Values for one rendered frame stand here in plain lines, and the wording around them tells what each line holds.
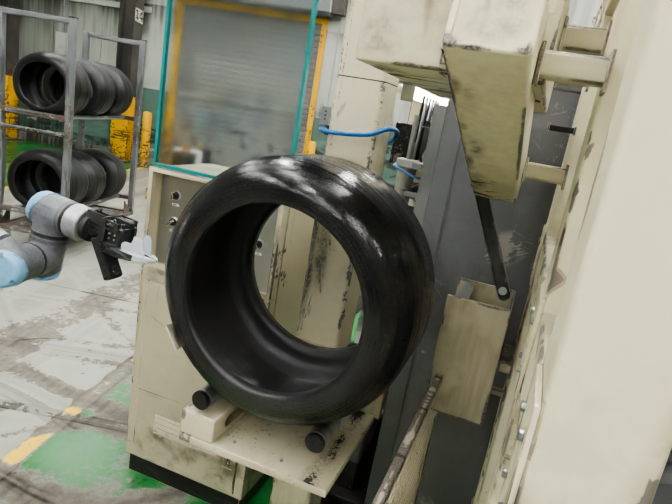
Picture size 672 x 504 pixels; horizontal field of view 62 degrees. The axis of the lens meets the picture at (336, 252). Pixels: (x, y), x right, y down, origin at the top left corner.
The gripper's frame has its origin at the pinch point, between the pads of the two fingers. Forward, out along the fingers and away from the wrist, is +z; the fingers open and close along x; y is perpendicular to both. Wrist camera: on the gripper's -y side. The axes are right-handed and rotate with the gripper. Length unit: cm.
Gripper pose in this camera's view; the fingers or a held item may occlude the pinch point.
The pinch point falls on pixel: (151, 262)
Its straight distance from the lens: 142.8
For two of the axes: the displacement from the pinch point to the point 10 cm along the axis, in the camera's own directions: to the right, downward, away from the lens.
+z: 9.0, 3.5, -2.7
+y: 2.7, -9.2, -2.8
